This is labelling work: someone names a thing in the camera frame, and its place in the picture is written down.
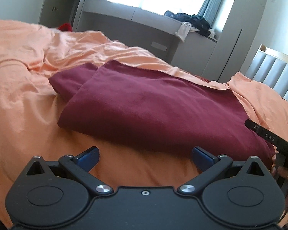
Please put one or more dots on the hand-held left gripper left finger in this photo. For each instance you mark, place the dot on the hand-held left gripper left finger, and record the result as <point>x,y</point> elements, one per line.
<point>88,157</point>

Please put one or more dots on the orange duvet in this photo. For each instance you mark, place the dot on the orange duvet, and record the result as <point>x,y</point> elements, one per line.
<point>26,88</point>

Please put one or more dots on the person's right hand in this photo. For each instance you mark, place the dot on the person's right hand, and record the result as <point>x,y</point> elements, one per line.
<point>284,175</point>

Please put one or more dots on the grey padded headboard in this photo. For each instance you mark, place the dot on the grey padded headboard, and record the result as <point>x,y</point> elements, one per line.
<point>276,71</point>

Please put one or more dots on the dark red long-sleeved shirt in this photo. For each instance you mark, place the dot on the dark red long-sleeved shirt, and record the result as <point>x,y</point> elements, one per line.
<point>158,110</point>

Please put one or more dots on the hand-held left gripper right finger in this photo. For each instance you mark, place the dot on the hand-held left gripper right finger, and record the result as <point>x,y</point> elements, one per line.
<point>201,157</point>

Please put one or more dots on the tall grey cabinet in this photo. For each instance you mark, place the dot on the tall grey cabinet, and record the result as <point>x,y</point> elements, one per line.
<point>240,28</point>

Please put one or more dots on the open grey wardrobe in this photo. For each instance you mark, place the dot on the open grey wardrobe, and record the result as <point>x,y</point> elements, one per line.
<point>60,2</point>

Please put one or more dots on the white garment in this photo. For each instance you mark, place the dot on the white garment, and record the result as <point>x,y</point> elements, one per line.
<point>185,30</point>

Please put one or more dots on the light blue curtain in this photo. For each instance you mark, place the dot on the light blue curtain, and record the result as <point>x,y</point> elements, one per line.
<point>213,2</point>

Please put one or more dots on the grey window seat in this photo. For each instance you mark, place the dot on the grey window seat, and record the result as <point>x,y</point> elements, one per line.
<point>134,24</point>

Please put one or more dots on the red cloth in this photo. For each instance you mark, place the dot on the red cloth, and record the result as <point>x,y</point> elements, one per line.
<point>65,27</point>

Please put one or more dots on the pile of dark clothes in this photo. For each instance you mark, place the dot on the pile of dark clothes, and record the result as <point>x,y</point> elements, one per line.
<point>194,21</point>

